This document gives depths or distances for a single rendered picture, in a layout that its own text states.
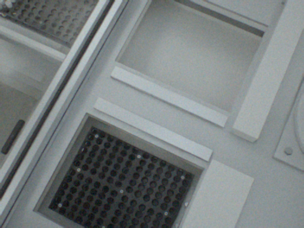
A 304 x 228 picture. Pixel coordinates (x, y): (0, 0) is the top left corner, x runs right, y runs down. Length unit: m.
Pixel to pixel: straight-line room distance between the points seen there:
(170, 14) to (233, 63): 0.19
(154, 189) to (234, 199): 0.15
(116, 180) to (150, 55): 0.31
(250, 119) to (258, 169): 0.09
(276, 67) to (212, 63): 0.19
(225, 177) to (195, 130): 0.10
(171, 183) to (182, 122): 0.13
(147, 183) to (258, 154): 0.21
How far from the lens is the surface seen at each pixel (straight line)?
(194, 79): 0.85
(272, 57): 0.73
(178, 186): 0.72
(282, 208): 0.71
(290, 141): 0.72
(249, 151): 0.71
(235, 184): 0.68
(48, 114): 0.68
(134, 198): 0.72
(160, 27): 0.90
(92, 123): 0.82
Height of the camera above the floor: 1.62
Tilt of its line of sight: 74 degrees down
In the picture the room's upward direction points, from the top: 3 degrees counter-clockwise
